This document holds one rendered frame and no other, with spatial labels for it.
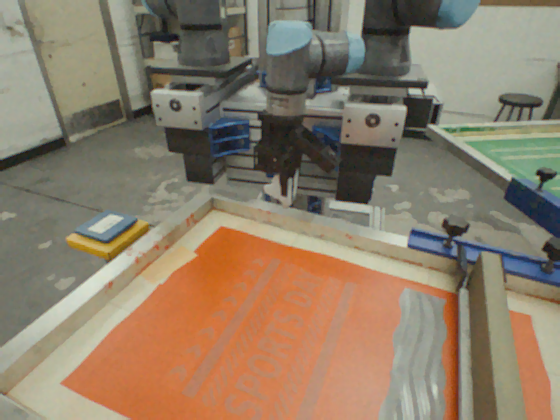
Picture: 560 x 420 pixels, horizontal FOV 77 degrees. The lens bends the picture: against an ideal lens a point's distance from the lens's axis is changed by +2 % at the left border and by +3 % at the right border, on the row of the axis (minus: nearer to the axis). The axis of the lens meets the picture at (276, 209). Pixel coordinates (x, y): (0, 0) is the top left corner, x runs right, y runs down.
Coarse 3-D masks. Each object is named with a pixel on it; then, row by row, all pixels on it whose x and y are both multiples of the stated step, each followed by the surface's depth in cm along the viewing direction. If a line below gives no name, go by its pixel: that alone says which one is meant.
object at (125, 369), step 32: (160, 288) 62; (128, 320) 56; (160, 320) 56; (192, 320) 56; (96, 352) 51; (128, 352) 51; (160, 352) 51; (64, 384) 47; (96, 384) 47; (128, 384) 47; (160, 384) 47; (352, 384) 48; (384, 384) 48; (128, 416) 44; (160, 416) 44; (192, 416) 44; (224, 416) 44; (320, 416) 44; (352, 416) 45; (448, 416) 45
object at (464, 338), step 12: (468, 300) 57; (468, 312) 54; (468, 324) 52; (468, 336) 51; (468, 348) 49; (468, 360) 47; (468, 372) 46; (468, 384) 44; (468, 396) 43; (468, 408) 42
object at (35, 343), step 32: (224, 192) 85; (160, 224) 73; (192, 224) 78; (288, 224) 77; (320, 224) 74; (352, 224) 75; (128, 256) 64; (416, 256) 68; (96, 288) 57; (512, 288) 64; (544, 288) 61; (64, 320) 52; (0, 352) 47; (32, 352) 48; (0, 384) 45; (0, 416) 40; (32, 416) 40
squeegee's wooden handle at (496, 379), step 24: (480, 264) 55; (480, 288) 52; (504, 288) 50; (480, 312) 49; (504, 312) 46; (480, 336) 46; (504, 336) 43; (480, 360) 44; (504, 360) 40; (480, 384) 42; (504, 384) 38; (480, 408) 40; (504, 408) 36
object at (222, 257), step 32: (224, 256) 70; (288, 256) 70; (320, 256) 71; (192, 288) 62; (224, 288) 63; (384, 288) 64; (416, 288) 64; (352, 320) 57; (384, 320) 58; (448, 320) 58; (512, 320) 58; (352, 352) 52; (384, 352) 53; (448, 352) 53; (448, 384) 49; (544, 384) 49; (544, 416) 45
